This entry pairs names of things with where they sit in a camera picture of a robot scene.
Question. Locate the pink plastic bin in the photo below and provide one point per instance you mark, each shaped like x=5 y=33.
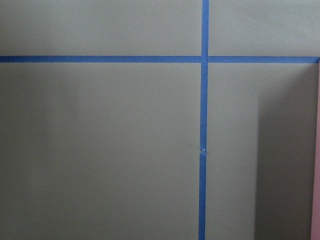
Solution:
x=315 y=217

